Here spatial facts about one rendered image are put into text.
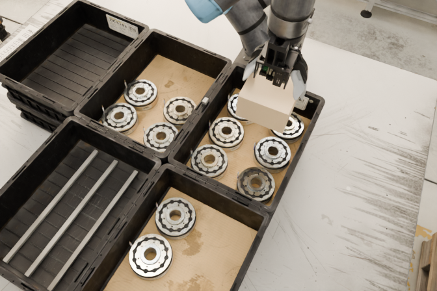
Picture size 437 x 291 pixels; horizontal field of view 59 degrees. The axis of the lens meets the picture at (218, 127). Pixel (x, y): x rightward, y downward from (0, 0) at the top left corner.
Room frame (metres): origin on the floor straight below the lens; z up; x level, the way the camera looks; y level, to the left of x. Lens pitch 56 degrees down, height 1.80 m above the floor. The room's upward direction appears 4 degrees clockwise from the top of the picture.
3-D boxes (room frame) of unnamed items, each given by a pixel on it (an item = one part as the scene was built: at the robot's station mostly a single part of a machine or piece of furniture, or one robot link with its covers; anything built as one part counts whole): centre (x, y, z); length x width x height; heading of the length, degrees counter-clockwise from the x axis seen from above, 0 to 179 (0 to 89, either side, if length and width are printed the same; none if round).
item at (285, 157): (0.56, -0.16, 0.86); 0.10 x 0.10 x 0.01
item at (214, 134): (0.62, -0.02, 0.86); 0.10 x 0.10 x 0.01
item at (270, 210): (0.59, -0.09, 0.92); 0.40 x 0.30 x 0.02; 156
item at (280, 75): (0.57, -0.11, 1.24); 0.09 x 0.08 x 0.12; 159
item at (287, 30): (0.57, -0.12, 1.32); 0.08 x 0.08 x 0.05
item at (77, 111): (0.71, 0.19, 0.92); 0.40 x 0.30 x 0.02; 156
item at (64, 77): (0.84, 0.46, 0.87); 0.40 x 0.30 x 0.11; 156
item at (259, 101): (0.60, -0.12, 1.08); 0.16 x 0.12 x 0.07; 159
